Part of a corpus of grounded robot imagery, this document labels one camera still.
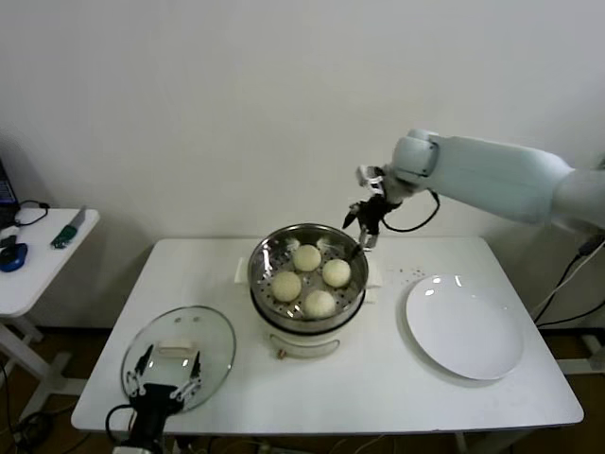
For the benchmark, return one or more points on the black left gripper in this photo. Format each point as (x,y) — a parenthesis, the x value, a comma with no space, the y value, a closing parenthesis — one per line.
(156,399)

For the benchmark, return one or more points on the glass pot lid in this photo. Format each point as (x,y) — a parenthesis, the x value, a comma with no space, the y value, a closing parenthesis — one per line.
(208,331)

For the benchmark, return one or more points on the white electric cooking pot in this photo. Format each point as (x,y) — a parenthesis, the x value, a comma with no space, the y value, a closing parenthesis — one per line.
(302,343)

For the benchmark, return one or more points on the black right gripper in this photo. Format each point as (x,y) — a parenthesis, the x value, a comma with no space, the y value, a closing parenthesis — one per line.
(375,215)

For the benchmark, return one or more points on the blue computer mouse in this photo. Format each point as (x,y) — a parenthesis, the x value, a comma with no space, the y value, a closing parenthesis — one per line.
(12,257)

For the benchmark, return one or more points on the perforated steel steamer basket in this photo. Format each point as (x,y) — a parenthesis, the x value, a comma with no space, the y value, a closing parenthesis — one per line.
(264,265)

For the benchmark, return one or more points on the white side table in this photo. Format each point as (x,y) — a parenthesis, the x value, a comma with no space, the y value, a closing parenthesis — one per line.
(47,265)

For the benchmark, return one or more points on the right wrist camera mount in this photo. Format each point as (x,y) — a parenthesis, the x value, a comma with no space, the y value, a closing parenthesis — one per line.
(369,177)

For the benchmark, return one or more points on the white round plate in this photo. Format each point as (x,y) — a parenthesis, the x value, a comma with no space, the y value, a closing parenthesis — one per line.
(463,326)

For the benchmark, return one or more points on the laptop screen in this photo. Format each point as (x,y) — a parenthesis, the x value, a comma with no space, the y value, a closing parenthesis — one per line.
(7,189)

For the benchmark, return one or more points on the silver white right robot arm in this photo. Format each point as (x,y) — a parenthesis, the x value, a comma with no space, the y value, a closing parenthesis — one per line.
(482,170)

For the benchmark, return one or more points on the white steamed baozi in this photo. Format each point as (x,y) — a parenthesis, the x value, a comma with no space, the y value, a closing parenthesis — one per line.
(307,257)
(336,273)
(286,286)
(320,303)

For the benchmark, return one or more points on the white stand foot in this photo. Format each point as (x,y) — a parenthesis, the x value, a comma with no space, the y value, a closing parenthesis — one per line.
(593,345)

